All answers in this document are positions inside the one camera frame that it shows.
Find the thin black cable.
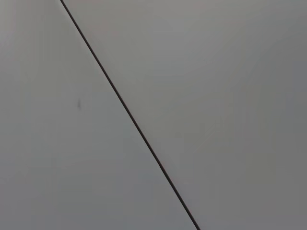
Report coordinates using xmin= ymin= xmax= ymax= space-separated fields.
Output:
xmin=59 ymin=0 xmax=201 ymax=230

